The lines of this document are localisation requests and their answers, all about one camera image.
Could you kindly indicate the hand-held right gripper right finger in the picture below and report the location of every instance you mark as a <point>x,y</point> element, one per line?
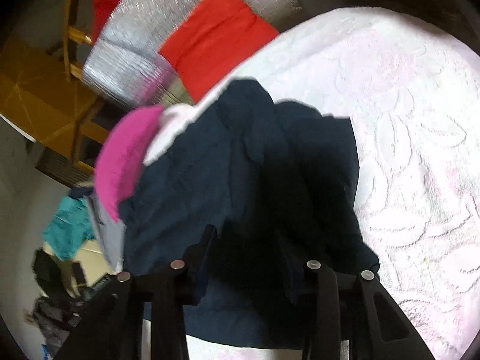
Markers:
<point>294,281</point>

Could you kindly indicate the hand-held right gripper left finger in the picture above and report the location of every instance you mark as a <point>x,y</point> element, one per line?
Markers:
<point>208,258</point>

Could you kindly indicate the dark navy garment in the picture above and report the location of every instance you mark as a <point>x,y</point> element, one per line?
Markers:
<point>243,150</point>

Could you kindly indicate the pile of dark clothes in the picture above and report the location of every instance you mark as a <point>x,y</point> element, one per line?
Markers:
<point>52,307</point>

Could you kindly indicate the grey garment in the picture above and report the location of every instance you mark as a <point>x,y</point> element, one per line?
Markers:
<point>108,236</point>

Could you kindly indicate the magenta pillow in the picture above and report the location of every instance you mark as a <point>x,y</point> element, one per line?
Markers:
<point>120,157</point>

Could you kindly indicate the teal cloth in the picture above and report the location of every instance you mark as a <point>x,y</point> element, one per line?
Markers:
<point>67,228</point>

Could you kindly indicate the pale pink textured blanket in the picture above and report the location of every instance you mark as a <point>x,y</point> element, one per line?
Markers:
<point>412,120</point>

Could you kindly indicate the orange-red cloth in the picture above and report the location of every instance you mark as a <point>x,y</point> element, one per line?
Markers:
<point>213,41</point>

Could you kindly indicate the silver foil insulation mat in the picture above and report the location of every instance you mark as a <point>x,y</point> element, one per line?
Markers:
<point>142,45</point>

